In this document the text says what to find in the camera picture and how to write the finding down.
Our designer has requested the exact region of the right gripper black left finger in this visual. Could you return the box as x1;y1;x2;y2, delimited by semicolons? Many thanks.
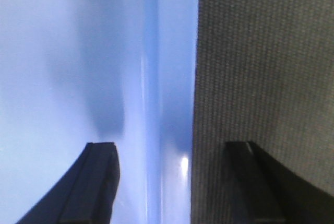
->
18;142;120;223

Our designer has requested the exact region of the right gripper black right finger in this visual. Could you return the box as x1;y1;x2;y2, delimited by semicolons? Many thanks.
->
223;142;333;223

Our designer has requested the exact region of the blue plastic tray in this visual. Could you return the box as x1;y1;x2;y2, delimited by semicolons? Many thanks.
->
1;0;198;223

